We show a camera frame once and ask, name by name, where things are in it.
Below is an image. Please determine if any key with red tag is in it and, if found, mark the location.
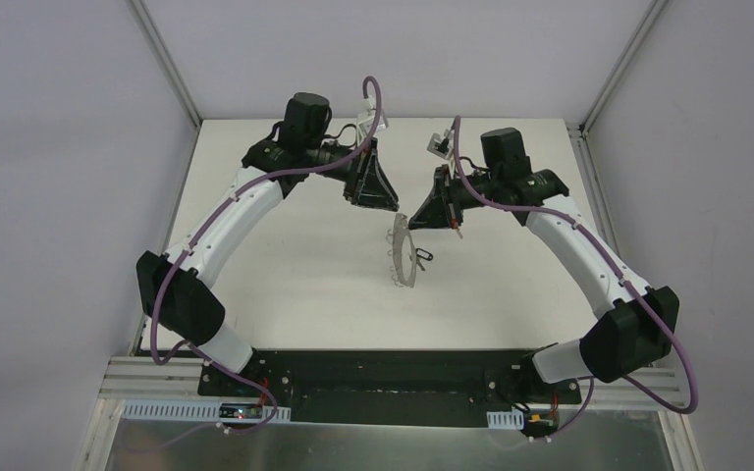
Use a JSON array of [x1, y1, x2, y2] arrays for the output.
[[452, 220, 463, 239]]

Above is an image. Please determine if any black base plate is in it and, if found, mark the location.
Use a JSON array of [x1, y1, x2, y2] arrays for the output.
[[197, 349, 582, 428]]

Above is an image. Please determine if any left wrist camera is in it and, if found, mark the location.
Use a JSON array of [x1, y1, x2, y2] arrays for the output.
[[355, 109, 389, 135]]

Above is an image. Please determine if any right controller board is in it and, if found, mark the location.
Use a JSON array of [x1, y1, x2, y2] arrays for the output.
[[523, 414, 559, 436]]

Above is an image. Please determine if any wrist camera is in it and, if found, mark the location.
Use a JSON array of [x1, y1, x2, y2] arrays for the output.
[[355, 109, 389, 135], [427, 130, 455, 161]]

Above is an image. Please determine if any left controller board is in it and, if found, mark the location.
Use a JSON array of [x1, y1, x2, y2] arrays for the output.
[[219, 403, 264, 423]]

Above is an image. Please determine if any controller board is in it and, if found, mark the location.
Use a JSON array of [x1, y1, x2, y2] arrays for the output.
[[219, 403, 264, 423], [523, 414, 559, 436]]

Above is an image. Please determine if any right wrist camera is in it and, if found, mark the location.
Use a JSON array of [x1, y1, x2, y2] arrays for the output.
[[427, 130, 455, 161]]

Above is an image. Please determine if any purple cable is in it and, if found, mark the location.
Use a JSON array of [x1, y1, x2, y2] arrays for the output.
[[450, 115, 700, 449], [123, 76, 384, 453]]

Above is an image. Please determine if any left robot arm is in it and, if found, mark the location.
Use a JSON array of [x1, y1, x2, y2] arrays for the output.
[[136, 92, 400, 397]]

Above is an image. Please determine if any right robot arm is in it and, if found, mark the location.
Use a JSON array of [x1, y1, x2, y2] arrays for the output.
[[408, 128, 679, 402]]

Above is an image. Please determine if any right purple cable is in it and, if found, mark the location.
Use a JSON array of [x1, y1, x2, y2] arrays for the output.
[[450, 115, 700, 449]]

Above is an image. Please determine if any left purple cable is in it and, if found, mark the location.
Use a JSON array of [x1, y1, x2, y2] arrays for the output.
[[123, 76, 384, 453]]

